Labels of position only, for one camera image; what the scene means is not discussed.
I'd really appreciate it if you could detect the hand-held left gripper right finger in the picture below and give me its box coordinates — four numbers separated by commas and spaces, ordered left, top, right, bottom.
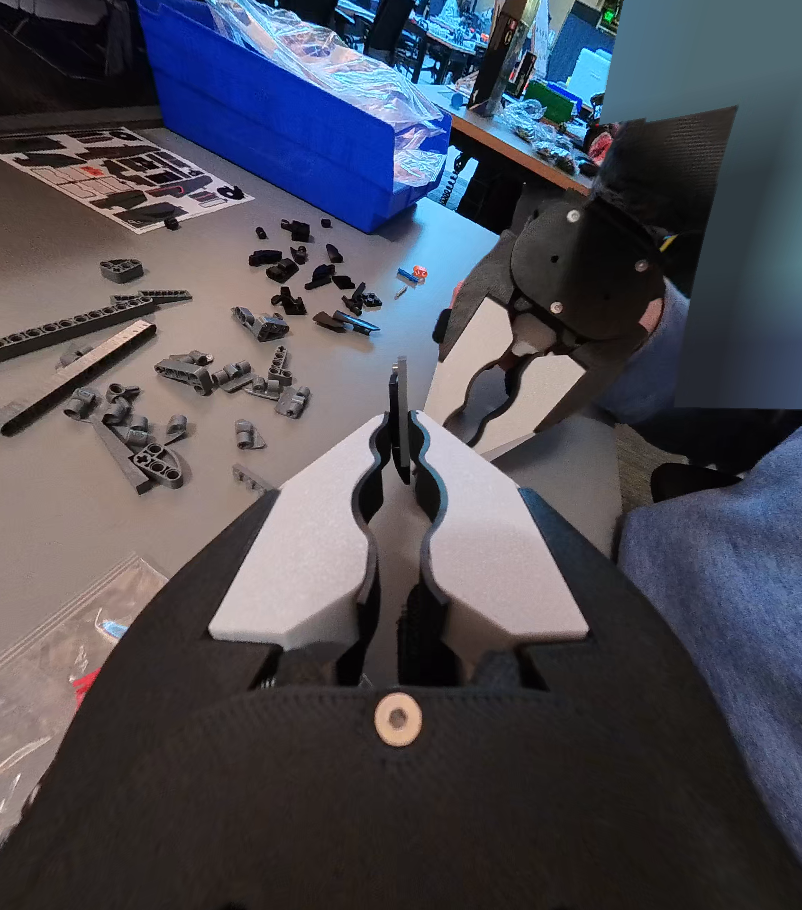
398, 411, 590, 687

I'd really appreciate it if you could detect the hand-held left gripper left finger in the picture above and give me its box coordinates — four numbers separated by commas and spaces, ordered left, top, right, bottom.
208, 412, 393, 689

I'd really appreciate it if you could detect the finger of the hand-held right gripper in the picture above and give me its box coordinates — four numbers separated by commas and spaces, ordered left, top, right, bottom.
474, 352, 587, 459
422, 297, 517, 422

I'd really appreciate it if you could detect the black plate assembly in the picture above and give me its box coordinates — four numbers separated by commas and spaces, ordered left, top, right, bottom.
387, 363, 422, 486

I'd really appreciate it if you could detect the person's right forearm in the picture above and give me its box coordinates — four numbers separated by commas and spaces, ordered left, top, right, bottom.
589, 284, 686, 428

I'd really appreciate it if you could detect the grey studded lego plate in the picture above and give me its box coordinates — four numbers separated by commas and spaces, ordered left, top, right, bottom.
232, 462, 278, 496

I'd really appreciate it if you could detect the pile of black lego pieces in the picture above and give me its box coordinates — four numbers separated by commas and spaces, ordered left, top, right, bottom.
248, 217, 382, 337

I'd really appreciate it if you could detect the long dark grey lego plate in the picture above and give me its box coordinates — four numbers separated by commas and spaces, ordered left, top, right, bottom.
0, 320, 158, 438

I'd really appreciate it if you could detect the dark printed lego box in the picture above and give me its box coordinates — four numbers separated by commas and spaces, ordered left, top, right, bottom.
0, 0, 160, 118

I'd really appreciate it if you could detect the background wooden desk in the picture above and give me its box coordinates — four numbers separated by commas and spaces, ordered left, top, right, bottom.
415, 82, 595, 193

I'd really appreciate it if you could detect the pile of dark grey pieces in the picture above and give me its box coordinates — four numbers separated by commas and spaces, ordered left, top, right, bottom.
0, 306, 313, 499

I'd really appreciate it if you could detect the tall dark carton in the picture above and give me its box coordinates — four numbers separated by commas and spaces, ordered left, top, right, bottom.
467, 0, 551, 118

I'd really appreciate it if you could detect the crumpled clear plastic bag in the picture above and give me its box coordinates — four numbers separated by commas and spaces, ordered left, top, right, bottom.
205, 0, 448, 189

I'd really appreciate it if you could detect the blue plastic bin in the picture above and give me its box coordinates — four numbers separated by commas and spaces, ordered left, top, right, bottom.
137, 0, 453, 234

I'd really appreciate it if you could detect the zip bag of red pins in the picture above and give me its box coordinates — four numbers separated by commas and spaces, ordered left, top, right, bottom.
0, 551, 171, 890

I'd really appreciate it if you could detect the long dark grey holed beam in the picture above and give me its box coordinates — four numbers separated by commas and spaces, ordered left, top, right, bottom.
0, 288, 193, 374

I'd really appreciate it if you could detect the printed white parts sheet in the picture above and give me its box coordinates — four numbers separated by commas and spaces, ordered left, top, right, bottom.
0, 127, 256, 236

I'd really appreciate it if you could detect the black coiled cable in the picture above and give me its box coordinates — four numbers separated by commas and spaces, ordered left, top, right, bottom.
444, 153, 472, 209

